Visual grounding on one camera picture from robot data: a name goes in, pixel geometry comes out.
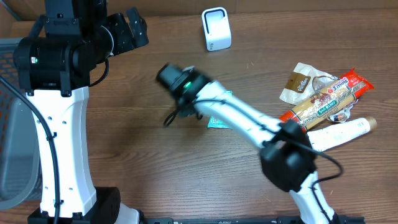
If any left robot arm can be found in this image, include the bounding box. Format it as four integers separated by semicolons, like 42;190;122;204
14;1;149;224

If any brown cardboard backdrop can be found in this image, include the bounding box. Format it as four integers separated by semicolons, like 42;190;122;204
0;0;398;22

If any red San Remo spaghetti pack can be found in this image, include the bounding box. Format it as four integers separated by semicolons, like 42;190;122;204
279;70;374;132

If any white barcode scanner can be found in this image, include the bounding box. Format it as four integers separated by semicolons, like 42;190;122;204
201;7;232;52

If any brown white snack bag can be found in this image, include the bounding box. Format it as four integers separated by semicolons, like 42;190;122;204
279;62;358;123

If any white Pantene tube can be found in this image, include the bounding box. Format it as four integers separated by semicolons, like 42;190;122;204
307;116;377;152

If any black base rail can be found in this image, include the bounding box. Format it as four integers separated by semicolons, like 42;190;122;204
142;215;366;224

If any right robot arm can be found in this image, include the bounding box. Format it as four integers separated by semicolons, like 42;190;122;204
169;70;339;223

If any grey plastic mesh basket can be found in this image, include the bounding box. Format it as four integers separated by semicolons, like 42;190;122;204
0;37;43;210

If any teal wipes packet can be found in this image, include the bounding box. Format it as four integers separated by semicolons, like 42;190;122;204
206;90;234;130

